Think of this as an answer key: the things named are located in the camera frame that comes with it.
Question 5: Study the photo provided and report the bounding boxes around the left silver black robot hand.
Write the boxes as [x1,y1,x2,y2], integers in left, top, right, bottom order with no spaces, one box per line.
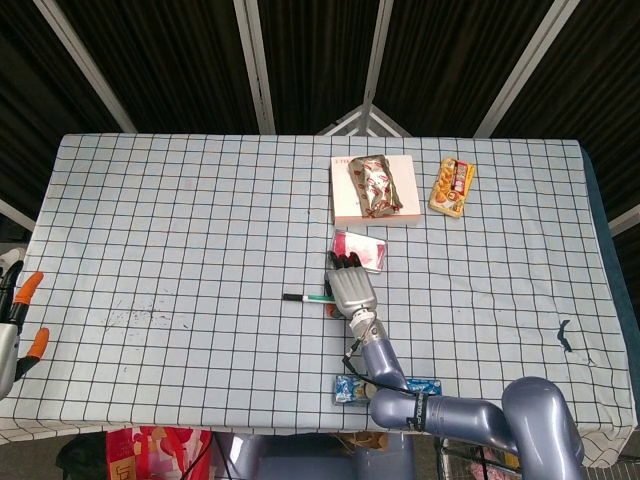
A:
[0,259,51,401]

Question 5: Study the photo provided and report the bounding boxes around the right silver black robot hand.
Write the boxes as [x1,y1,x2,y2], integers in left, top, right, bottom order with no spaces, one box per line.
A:
[322,251,380,320]

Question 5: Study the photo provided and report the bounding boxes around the pink snack packet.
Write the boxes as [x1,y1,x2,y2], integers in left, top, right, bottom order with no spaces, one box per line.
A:
[332,228,390,275]

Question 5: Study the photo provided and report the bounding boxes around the blue cookie package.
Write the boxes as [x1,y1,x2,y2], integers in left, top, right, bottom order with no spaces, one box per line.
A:
[333,374,444,407]

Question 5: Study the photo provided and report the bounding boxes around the crumpled foil snack wrapper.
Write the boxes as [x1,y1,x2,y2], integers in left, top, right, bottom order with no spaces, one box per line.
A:
[348,154,404,221]

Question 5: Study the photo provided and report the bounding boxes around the white flat cardboard box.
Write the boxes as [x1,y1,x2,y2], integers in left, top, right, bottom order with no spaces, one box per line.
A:
[329,154,422,227]

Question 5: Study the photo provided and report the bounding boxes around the yellow snack box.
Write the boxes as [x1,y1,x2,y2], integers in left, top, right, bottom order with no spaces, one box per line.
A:
[427,157,476,219]

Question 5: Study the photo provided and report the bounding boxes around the blue checkered tablecloth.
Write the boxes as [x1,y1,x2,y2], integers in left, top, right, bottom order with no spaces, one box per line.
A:
[0,132,640,449]

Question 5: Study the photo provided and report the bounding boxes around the brown paper bag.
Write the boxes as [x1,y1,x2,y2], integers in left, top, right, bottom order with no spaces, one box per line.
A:
[334,432,389,451]

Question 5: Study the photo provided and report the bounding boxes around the black bag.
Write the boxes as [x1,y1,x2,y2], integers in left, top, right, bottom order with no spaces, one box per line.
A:
[55,432,109,480]

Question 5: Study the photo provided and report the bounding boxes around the blue-grey robot torso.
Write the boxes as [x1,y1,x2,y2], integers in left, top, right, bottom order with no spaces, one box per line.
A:
[214,432,416,480]

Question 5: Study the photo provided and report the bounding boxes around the red shopping bag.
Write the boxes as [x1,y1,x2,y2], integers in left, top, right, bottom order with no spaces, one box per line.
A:
[105,425,214,480]

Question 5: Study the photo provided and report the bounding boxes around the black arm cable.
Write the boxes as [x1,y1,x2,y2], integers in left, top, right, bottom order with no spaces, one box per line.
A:
[342,337,417,397]

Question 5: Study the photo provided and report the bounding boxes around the white triangular metal frame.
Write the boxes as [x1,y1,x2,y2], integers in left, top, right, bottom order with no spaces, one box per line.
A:
[314,103,414,138]

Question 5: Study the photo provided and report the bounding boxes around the metal wire basket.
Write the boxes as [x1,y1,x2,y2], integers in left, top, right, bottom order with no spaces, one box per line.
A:
[438,438,524,480]

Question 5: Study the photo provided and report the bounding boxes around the white metal frame bar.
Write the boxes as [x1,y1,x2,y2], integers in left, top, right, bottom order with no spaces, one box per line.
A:
[32,0,139,135]
[232,0,277,135]
[361,0,396,109]
[473,0,584,139]

